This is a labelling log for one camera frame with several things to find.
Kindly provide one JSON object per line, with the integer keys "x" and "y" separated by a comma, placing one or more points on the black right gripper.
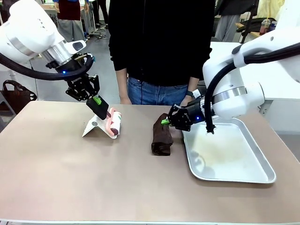
{"x": 197, "y": 112}

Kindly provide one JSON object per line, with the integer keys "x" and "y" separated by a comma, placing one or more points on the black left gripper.
{"x": 76, "y": 80}

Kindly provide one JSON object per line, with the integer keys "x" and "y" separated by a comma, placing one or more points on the dark brown cloth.
{"x": 161, "y": 138}

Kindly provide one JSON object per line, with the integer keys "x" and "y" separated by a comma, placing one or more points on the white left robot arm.
{"x": 28, "y": 32}

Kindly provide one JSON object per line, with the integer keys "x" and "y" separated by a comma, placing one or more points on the person's right forearm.
{"x": 122, "y": 84}

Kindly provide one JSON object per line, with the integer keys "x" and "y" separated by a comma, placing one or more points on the person's left forearm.
{"x": 193, "y": 83}

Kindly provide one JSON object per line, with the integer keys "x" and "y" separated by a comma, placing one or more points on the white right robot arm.
{"x": 246, "y": 93}

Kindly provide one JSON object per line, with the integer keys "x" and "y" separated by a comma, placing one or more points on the person's left hand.
{"x": 186, "y": 101}

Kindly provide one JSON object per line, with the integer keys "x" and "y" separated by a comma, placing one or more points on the person's right hand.
{"x": 125, "y": 100}

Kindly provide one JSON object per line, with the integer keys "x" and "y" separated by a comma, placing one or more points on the black wrist watch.
{"x": 190, "y": 93}

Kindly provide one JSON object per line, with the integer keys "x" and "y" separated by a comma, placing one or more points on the person's blue jeans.
{"x": 154, "y": 92}

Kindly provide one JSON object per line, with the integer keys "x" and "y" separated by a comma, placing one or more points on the white lint roller stand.
{"x": 92, "y": 129}

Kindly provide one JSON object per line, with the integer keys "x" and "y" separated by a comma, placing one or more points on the silver metal tray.
{"x": 229, "y": 154}

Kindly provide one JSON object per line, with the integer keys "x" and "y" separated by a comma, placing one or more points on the dark brown tote bag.
{"x": 17, "y": 96}

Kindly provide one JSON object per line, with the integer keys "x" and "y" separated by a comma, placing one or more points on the bystander in black trousers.
{"x": 100, "y": 11}

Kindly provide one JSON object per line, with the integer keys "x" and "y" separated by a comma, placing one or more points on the person's black sweater torso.
{"x": 159, "y": 35}

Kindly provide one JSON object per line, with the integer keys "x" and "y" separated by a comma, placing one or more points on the bystander in light grey trousers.
{"x": 227, "y": 25}

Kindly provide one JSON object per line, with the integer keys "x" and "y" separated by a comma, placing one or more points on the black bag on bench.
{"x": 250, "y": 25}

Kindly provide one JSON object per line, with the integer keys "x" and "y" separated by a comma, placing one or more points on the plastic cup with drink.
{"x": 265, "y": 25}

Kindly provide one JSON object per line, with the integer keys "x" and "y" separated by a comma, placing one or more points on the blue can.
{"x": 273, "y": 25}

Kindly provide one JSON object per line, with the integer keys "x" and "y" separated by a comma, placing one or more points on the pale yellow garment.
{"x": 272, "y": 9}

